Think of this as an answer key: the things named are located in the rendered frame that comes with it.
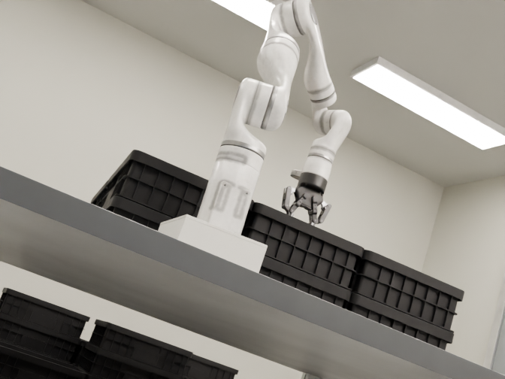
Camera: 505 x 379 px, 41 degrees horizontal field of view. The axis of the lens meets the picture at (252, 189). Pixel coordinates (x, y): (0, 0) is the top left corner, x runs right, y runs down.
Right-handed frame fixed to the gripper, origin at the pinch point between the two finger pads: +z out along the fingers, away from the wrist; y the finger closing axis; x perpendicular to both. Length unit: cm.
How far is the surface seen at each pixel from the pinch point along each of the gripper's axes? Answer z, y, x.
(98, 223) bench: 29, -53, -68
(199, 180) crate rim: 4.7, -32.9, -19.5
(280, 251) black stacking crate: 12.1, -9.2, -18.3
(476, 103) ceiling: -184, 170, 199
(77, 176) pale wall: -59, -49, 332
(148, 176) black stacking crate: 8.1, -43.7, -18.3
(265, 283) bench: 28, -27, -66
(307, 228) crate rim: 5.0, -5.0, -19.5
